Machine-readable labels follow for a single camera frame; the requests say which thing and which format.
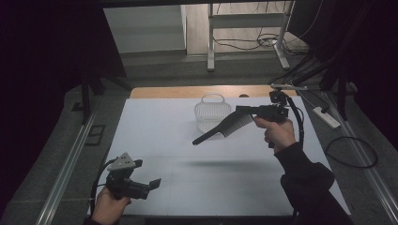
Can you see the person's left hand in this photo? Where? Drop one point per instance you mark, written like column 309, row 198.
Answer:
column 108, row 207

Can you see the white table mat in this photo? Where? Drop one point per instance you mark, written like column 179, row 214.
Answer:
column 156, row 131

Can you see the aluminium rail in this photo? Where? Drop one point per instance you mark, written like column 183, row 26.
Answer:
column 67, row 168
column 363, row 156

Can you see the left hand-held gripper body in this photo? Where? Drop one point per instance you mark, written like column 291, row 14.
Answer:
column 123, row 182

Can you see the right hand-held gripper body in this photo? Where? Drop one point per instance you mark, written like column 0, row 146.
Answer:
column 272, row 112

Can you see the white plastic basket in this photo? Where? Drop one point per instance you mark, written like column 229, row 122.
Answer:
column 209, row 111

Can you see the black tripod stand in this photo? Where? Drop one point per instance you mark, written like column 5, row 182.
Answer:
column 341, row 93
column 86, row 93

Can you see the white power strip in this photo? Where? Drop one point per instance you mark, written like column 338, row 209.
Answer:
column 327, row 118

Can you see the wooden table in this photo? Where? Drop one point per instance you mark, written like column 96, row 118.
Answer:
column 175, row 92

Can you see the white metal desk frame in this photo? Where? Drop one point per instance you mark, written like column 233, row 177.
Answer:
column 247, row 20

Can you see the black comb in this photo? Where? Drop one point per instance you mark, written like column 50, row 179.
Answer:
column 228, row 126

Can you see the person's right hand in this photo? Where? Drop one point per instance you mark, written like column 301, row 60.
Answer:
column 280, row 134

